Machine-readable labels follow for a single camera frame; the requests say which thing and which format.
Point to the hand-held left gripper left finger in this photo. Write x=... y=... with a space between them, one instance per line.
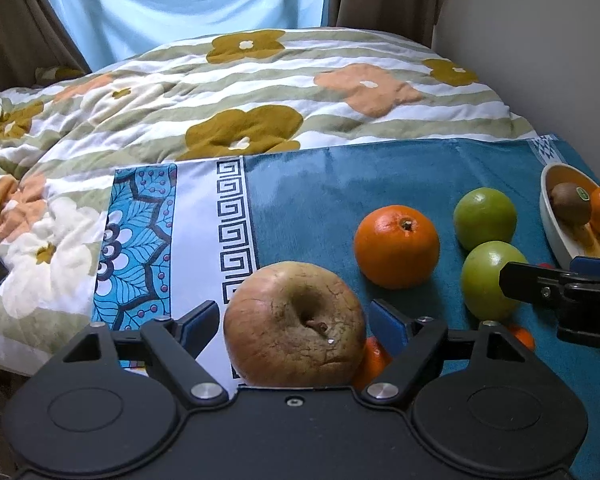
x=200 y=327

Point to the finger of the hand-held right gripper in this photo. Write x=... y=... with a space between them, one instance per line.
x=535 y=280
x=597 y=265

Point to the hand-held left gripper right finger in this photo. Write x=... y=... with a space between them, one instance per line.
x=387 y=327

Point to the green apple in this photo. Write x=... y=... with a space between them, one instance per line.
x=485 y=280
x=485 y=217

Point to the white fruit bowl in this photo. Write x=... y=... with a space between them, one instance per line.
x=555 y=230

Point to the large orange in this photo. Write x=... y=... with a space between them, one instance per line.
x=396 y=247

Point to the wrinkled brown apple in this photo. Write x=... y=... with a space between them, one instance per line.
x=292 y=322

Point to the brown kiwi with green sticker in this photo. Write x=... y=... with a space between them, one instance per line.
x=571 y=202

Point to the blue patterned towel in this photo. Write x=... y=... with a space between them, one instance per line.
x=300 y=200

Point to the floral striped quilt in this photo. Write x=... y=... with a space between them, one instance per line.
x=180 y=100

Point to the light blue sheer curtain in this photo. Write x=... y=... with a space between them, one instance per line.
x=180 y=5

